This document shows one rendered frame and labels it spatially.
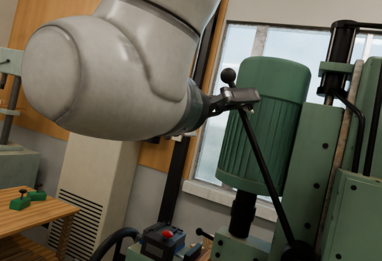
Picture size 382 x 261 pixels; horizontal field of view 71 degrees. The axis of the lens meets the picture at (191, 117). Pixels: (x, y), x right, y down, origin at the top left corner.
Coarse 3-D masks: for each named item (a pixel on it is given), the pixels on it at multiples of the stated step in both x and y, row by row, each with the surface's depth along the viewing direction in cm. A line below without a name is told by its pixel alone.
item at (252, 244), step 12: (228, 228) 70; (216, 240) 65; (228, 240) 64; (240, 240) 64; (252, 240) 66; (216, 252) 65; (228, 252) 64; (240, 252) 63; (252, 252) 62; (264, 252) 61
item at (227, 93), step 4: (220, 92) 42; (224, 92) 41; (228, 92) 41; (216, 96) 41; (220, 96) 41; (224, 96) 41; (228, 96) 41; (212, 100) 42; (216, 100) 41; (220, 100) 41
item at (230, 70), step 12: (228, 72) 56; (228, 84) 57; (252, 132) 54; (252, 144) 53; (264, 168) 52; (264, 180) 52; (276, 192) 51; (276, 204) 50; (288, 228) 49; (288, 240) 49; (300, 240) 51; (288, 252) 47; (300, 252) 46; (312, 252) 47
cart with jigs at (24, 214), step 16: (0, 192) 187; (16, 192) 193; (32, 192) 187; (0, 208) 165; (16, 208) 167; (32, 208) 174; (48, 208) 180; (64, 208) 185; (0, 224) 147; (16, 224) 151; (32, 224) 155; (64, 224) 185; (0, 240) 187; (16, 240) 195; (64, 240) 185; (0, 256) 170; (16, 256) 174; (32, 256) 180; (48, 256) 184; (64, 256) 188
